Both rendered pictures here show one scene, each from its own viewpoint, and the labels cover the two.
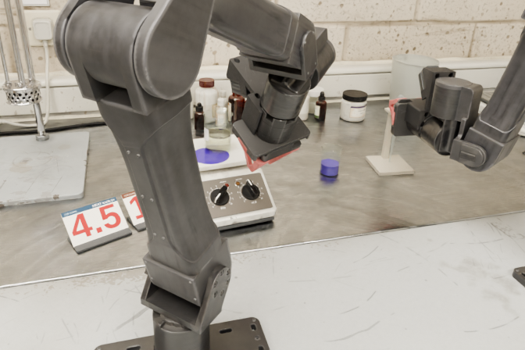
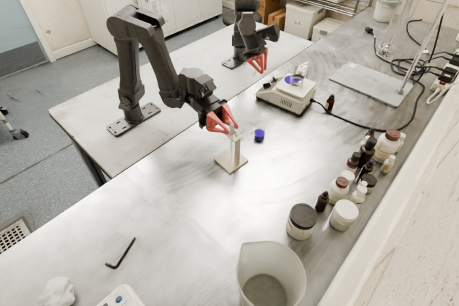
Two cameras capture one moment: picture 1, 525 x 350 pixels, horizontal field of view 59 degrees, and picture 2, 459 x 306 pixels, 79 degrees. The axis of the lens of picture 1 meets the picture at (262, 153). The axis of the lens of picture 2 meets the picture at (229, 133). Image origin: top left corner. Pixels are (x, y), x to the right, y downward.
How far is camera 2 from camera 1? 155 cm
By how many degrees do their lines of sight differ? 105
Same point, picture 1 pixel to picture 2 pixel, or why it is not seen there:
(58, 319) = (274, 54)
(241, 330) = (231, 64)
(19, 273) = (299, 57)
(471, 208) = (177, 143)
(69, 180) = (342, 79)
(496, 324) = not seen: hidden behind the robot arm
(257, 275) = (242, 79)
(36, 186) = (346, 73)
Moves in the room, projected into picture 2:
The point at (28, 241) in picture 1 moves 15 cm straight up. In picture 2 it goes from (313, 63) to (320, 33)
